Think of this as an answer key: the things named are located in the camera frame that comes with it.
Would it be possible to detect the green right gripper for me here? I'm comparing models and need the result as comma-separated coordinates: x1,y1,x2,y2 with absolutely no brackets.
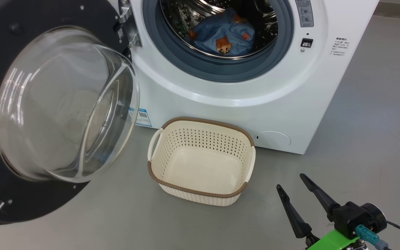
277,174,359,250

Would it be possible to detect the white front-load washing machine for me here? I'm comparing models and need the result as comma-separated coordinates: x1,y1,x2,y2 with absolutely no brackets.
117,0,380,155

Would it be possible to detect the steel drum with laundry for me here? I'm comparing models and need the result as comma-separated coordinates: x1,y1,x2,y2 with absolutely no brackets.
159,0,278,59

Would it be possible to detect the metal door hinge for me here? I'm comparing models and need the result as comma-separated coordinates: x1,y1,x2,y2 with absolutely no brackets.
118,0,142,49

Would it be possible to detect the round white filter cover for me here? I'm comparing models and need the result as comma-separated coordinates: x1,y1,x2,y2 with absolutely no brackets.
256,131,291,148

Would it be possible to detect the cream perforated laundry basket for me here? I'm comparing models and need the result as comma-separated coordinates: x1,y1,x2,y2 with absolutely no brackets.
147,117,256,207

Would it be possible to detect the printed text sticker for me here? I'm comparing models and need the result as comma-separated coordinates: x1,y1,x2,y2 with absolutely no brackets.
331,37,350,56

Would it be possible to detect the blue energy label sticker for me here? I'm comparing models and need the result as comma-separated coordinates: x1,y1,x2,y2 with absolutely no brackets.
136,108,152,127

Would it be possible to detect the grey warning sticker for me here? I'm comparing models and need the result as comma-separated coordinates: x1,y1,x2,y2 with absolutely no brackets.
295,0,314,27

